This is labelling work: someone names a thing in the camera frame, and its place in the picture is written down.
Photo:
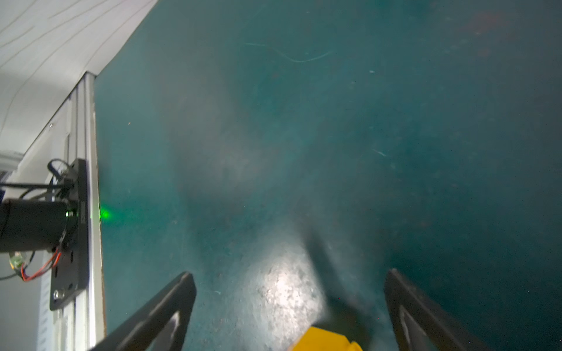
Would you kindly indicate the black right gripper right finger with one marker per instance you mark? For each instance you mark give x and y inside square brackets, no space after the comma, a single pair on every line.
[419,323]

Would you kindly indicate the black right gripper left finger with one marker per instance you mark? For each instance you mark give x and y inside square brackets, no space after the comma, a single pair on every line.
[161,324]

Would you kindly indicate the yellow lego brick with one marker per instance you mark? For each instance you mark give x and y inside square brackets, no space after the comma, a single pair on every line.
[317,339]

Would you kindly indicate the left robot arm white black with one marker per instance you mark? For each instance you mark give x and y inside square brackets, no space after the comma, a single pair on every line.
[57,220]

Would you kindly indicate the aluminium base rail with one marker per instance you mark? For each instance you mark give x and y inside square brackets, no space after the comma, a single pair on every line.
[72,307]

